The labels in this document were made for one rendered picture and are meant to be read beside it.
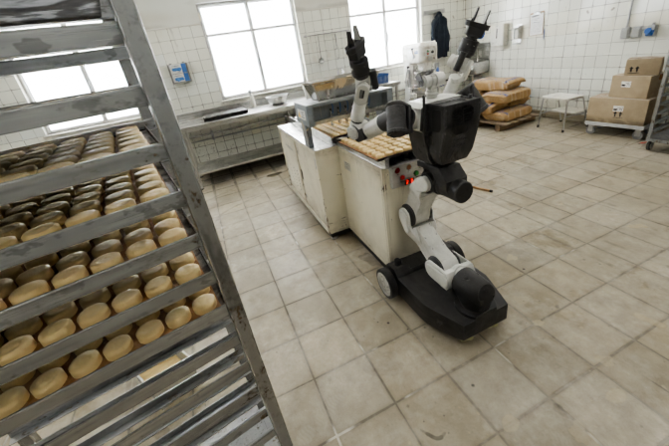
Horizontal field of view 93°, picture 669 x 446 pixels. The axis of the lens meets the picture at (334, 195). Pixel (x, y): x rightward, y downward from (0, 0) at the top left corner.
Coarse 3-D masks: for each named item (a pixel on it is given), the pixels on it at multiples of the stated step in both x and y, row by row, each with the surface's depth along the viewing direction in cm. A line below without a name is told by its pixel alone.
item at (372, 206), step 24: (360, 168) 217; (360, 192) 230; (384, 192) 196; (408, 192) 202; (360, 216) 244; (384, 216) 204; (360, 240) 270; (384, 240) 214; (408, 240) 216; (384, 264) 235
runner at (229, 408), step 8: (256, 384) 83; (248, 392) 78; (256, 392) 80; (232, 400) 80; (240, 400) 78; (248, 400) 79; (224, 408) 76; (232, 408) 77; (208, 416) 77; (216, 416) 75; (224, 416) 76; (200, 424) 73; (208, 424) 74; (184, 432) 74; (192, 432) 72; (200, 432) 74; (176, 440) 71; (184, 440) 72
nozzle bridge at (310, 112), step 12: (348, 96) 241; (372, 96) 255; (384, 96) 254; (300, 108) 244; (312, 108) 231; (324, 108) 243; (336, 108) 247; (348, 108) 250; (372, 108) 254; (384, 108) 257; (300, 120) 255; (312, 120) 234; (324, 120) 241; (312, 144) 251
